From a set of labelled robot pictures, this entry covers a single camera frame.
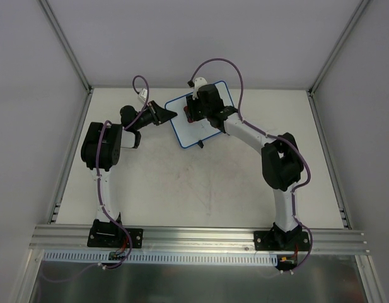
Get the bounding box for red bone-shaped eraser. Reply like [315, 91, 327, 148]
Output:
[183, 106, 194, 123]

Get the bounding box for blue-framed whiteboard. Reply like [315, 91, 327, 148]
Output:
[165, 81, 238, 149]

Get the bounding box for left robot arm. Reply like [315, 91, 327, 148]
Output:
[81, 101, 178, 250]

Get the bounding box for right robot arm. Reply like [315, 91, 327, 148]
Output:
[185, 78, 305, 250]

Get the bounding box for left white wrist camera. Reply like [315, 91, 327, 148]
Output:
[137, 88, 148, 104]

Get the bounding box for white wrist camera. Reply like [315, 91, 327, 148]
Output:
[187, 77, 208, 100]
[137, 88, 148, 104]

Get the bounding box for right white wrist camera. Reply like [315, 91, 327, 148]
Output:
[187, 77, 208, 100]

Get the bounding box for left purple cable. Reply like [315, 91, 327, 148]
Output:
[39, 74, 151, 282]

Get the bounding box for left aluminium frame post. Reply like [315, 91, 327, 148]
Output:
[37, 0, 91, 92]

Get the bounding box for aluminium frame post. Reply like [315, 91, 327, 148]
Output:
[37, 0, 91, 92]
[308, 0, 371, 96]

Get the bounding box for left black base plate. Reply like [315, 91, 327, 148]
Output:
[87, 219, 144, 249]

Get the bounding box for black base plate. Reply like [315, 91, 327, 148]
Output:
[253, 223, 311, 252]
[87, 219, 144, 249]

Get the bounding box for white slotted cable duct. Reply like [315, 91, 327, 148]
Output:
[42, 250, 278, 266]

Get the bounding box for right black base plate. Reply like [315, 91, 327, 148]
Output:
[253, 223, 311, 252]

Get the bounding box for aluminium mounting rail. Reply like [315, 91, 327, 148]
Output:
[28, 224, 371, 255]

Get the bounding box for right aluminium frame post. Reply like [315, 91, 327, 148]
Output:
[308, 0, 371, 96]

